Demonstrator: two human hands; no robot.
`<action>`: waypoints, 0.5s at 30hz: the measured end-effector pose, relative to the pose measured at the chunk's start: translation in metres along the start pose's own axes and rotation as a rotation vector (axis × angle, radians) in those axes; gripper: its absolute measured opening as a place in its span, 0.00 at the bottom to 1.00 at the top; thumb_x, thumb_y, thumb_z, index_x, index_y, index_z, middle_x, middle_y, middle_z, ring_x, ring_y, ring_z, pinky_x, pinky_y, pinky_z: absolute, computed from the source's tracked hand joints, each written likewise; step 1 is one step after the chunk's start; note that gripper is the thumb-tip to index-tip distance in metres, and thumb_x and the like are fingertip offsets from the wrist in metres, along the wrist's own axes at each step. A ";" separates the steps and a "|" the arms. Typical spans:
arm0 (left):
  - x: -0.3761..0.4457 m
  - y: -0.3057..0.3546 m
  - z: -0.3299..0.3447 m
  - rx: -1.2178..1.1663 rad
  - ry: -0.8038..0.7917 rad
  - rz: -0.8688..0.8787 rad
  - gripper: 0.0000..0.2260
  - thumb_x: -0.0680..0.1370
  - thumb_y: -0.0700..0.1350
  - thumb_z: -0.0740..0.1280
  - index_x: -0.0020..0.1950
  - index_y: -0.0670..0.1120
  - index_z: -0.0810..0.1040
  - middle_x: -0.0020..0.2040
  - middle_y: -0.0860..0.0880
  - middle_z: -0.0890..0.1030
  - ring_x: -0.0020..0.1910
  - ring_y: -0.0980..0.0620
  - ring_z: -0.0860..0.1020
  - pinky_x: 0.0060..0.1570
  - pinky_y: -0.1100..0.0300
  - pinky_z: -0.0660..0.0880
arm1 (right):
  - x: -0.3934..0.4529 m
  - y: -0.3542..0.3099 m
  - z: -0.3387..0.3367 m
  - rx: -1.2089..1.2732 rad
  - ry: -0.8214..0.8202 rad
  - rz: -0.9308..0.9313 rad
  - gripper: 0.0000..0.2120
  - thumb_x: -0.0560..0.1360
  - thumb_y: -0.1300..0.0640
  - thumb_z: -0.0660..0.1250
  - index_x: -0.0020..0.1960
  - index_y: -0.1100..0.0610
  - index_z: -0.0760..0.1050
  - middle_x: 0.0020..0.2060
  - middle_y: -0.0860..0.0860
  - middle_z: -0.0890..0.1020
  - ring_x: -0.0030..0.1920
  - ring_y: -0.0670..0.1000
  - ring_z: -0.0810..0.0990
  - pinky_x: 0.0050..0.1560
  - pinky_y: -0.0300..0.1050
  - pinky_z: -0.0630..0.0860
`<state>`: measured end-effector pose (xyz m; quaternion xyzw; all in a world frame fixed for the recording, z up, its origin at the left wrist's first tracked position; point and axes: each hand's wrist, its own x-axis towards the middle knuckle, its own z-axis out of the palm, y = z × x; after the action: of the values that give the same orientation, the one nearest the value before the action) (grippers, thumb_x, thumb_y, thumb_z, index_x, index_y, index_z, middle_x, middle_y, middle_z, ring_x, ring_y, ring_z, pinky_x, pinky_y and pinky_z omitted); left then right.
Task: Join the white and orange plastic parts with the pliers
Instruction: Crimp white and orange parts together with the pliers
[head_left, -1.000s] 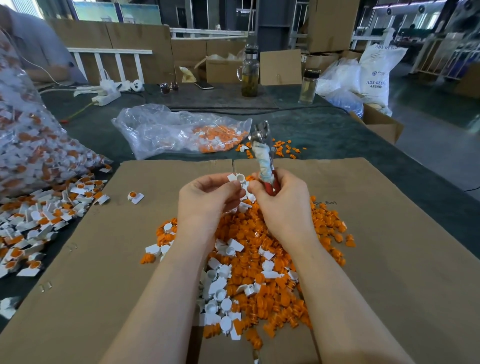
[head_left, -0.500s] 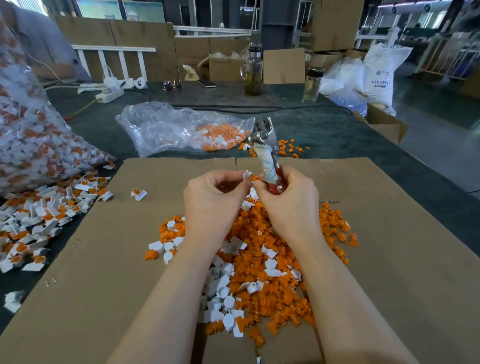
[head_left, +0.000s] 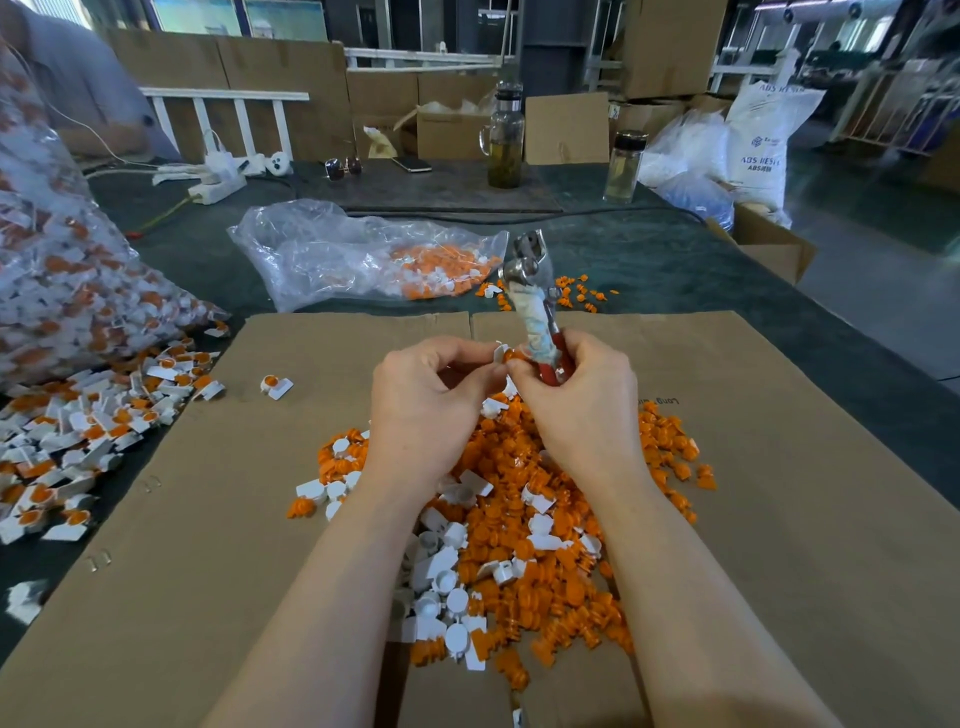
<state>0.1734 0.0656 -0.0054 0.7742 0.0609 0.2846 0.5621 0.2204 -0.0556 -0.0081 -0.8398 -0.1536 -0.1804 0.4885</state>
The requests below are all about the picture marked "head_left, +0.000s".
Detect row of upright cardboard sheets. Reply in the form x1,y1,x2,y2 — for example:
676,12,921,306
105,30,512,159

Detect large clear bag of seals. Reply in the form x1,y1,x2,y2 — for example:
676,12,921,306
0,37,230,395

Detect clear blue plastic bag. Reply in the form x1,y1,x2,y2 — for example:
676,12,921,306
637,109,737,230

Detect glass bottle with black lid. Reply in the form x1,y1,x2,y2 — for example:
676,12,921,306
603,130,647,201

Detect pile of orange and white parts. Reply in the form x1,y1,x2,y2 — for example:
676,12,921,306
288,352,719,692

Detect open cardboard box with paper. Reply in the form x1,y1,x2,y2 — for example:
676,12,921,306
393,97,504,162

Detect small clear plastic bag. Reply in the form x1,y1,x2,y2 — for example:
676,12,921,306
228,198,512,312

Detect open brown cardboard box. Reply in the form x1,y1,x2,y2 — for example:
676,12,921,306
705,202,819,285

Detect person's right hand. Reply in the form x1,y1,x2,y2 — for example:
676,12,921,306
505,330,647,489

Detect glass tea jar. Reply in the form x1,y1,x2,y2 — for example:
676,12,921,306
480,82,527,189

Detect scatter of orange offcuts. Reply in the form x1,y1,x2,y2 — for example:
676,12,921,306
480,273,620,314

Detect white railing frame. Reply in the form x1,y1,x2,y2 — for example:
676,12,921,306
142,85,312,159

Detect white woven sack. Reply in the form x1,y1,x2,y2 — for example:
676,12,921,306
724,49,827,227

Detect tall brown cardboard box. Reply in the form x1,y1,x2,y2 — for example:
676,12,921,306
619,0,731,101

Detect dark steel pillar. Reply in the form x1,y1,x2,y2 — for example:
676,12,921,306
517,0,599,95

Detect person's right forearm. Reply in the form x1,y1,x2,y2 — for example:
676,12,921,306
592,472,842,728

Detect pile of assembled white-orange parts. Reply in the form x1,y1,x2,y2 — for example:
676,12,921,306
0,318,230,626

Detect flat brown cardboard panel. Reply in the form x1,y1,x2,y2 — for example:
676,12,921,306
525,93,612,167

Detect person's left forearm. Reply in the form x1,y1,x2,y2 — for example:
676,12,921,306
202,487,437,728

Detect silver red-handled pliers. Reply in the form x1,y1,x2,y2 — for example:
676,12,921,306
499,229,576,387

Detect white power strip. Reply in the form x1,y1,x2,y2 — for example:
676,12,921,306
150,150,294,206

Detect white metal rack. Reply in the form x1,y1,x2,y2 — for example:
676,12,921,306
829,60,960,152

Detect person's left hand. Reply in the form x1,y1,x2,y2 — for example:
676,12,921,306
363,336,509,504

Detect brown cardboard sheet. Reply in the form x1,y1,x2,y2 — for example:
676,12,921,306
0,312,482,728
468,310,960,728

